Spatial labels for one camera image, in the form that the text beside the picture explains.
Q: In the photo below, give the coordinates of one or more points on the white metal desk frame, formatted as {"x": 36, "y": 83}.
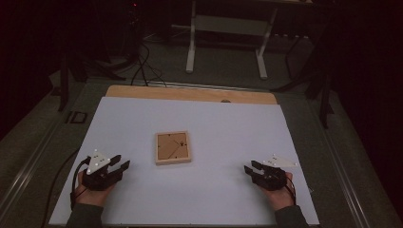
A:
{"x": 230, "y": 25}

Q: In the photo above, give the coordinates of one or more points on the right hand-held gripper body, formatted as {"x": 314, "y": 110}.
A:
{"x": 272, "y": 177}

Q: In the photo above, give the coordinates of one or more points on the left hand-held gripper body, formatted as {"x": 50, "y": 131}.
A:
{"x": 99, "y": 179}

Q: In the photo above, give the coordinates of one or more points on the black metal stand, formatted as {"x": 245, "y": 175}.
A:
{"x": 323, "y": 91}
{"x": 65, "y": 82}

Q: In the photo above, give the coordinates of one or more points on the metal floor rail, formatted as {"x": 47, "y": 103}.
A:
{"x": 22, "y": 179}
{"x": 342, "y": 177}

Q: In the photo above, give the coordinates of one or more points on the black floor socket box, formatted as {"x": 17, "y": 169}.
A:
{"x": 76, "y": 117}

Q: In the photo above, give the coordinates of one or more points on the person's left hand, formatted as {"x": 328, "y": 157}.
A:
{"x": 93, "y": 196}

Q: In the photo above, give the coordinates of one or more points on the wooden picture frame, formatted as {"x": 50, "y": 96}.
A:
{"x": 173, "y": 148}

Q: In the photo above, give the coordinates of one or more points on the white table sheet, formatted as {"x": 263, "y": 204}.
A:
{"x": 206, "y": 196}

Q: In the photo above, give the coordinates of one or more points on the person's right hand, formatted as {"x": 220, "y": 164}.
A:
{"x": 282, "y": 198}

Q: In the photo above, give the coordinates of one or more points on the dark tower with red light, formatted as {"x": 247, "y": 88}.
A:
{"x": 134, "y": 28}

